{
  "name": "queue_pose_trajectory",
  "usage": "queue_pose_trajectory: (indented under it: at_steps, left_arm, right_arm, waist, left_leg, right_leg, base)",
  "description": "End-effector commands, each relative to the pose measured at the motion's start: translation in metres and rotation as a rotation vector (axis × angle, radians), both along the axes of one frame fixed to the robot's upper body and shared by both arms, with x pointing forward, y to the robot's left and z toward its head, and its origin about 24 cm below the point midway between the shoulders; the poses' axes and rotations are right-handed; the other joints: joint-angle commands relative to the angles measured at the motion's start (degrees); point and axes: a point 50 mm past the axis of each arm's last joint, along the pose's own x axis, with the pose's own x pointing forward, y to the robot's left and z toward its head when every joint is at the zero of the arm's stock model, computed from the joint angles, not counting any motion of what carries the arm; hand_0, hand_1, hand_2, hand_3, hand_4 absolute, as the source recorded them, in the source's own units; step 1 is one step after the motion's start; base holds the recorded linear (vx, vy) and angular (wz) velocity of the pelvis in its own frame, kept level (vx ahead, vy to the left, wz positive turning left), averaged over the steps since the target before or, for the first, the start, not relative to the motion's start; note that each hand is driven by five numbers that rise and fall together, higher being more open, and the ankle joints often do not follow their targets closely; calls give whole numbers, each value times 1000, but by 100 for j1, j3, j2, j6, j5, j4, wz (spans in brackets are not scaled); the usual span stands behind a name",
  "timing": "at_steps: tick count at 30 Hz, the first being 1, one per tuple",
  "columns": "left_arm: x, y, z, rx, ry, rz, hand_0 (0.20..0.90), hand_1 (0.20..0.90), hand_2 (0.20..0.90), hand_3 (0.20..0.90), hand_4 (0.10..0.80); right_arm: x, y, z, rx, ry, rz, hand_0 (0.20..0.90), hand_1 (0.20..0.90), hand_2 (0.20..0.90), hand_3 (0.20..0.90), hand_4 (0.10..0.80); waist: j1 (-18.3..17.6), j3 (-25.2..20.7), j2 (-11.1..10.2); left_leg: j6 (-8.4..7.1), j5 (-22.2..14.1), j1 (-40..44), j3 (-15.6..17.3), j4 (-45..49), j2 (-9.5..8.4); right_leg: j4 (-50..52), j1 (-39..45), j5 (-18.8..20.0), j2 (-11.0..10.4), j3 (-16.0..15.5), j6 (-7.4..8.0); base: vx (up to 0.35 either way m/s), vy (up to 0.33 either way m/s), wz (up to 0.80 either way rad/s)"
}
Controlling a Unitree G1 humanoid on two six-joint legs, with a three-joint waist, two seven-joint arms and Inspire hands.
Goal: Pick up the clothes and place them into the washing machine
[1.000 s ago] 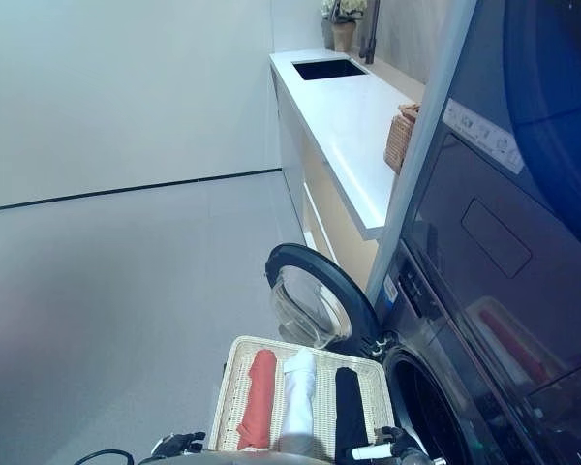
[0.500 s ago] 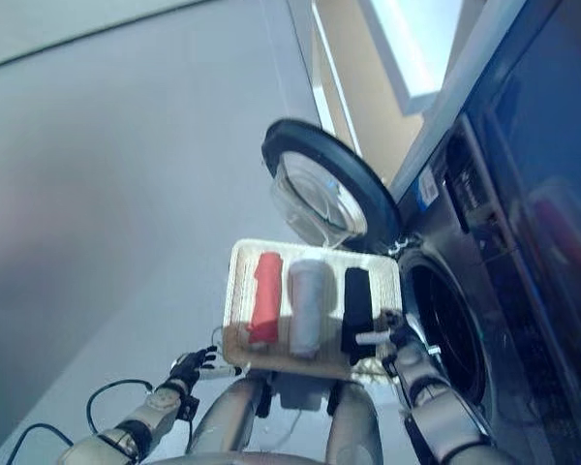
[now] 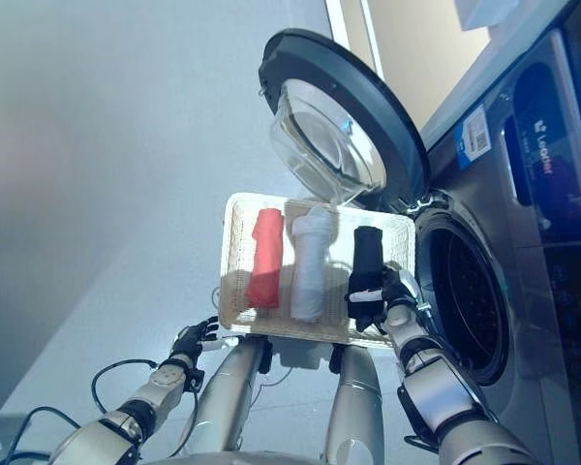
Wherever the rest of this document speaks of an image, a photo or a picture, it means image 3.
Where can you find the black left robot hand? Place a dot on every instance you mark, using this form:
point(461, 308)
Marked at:
point(189, 339)

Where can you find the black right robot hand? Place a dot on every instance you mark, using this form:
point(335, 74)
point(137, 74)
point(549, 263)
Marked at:
point(402, 286)

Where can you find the black cloth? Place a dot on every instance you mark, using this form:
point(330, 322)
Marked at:
point(368, 247)

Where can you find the white cloth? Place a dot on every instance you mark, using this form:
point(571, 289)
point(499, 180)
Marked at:
point(310, 271)

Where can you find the red cloth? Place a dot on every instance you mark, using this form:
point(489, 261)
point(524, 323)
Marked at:
point(266, 257)

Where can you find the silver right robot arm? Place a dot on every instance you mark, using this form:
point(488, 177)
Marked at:
point(436, 387)

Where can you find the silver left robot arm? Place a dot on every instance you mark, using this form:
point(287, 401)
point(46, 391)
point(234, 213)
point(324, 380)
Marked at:
point(164, 382)

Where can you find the dark grey washing machine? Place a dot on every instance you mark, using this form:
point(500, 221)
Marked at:
point(523, 290)

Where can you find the silver left robot leg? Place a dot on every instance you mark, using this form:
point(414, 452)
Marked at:
point(227, 387)

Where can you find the silver robot leg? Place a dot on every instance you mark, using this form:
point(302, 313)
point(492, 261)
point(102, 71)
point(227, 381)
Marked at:
point(356, 402)
point(227, 387)

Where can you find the cream wicker basket tray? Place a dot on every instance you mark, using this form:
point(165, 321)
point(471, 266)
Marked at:
point(237, 252)

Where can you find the silver right robot leg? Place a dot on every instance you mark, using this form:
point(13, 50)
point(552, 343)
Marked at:
point(356, 402)

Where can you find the silver robot torso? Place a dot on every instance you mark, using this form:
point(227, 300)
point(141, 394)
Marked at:
point(223, 460)

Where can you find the blue white label sticker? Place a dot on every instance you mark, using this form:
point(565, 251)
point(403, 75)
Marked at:
point(474, 135)

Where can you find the round glass washer door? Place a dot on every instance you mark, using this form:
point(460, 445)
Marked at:
point(368, 87)

